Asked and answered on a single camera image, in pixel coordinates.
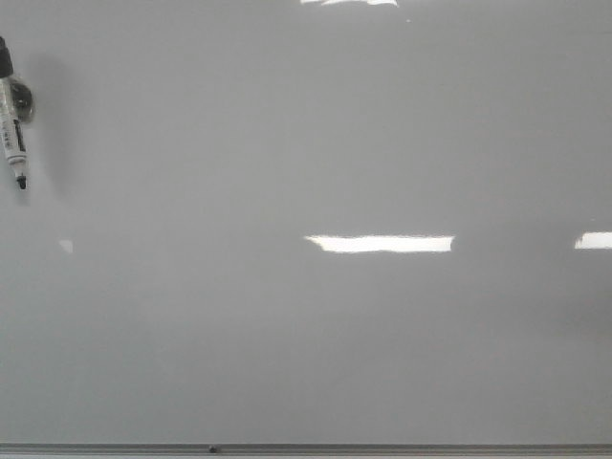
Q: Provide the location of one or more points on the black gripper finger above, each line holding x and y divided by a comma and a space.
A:
6, 67

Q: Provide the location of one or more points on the white black-tipped whiteboard marker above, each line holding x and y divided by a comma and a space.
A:
11, 136

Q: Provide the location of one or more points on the white glossy whiteboard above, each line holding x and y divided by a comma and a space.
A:
284, 222

